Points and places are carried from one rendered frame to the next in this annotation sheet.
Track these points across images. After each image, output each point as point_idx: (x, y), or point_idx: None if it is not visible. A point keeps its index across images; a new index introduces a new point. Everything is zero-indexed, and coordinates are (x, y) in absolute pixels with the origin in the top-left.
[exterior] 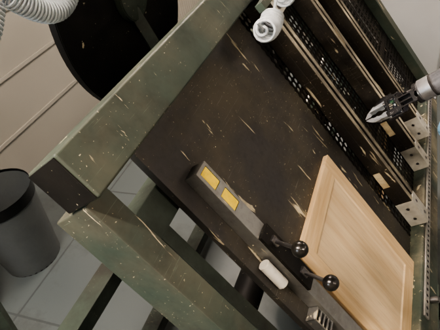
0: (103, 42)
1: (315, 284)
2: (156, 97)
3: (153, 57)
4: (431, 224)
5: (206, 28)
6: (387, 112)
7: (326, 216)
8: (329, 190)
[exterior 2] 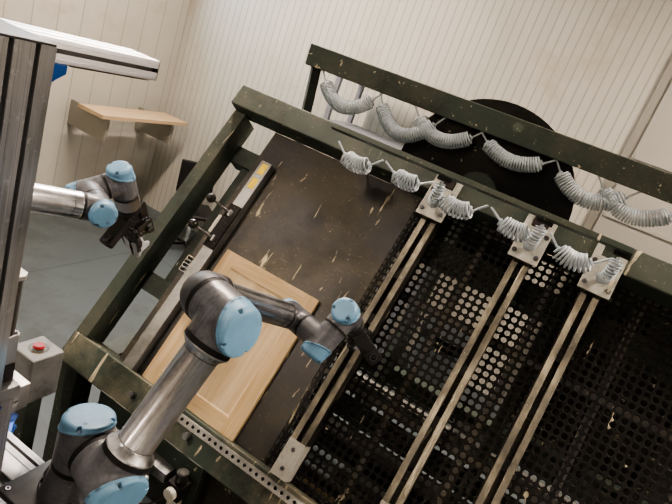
0: None
1: (207, 253)
2: (284, 117)
3: (306, 112)
4: (273, 502)
5: (348, 141)
6: None
7: (260, 287)
8: (283, 294)
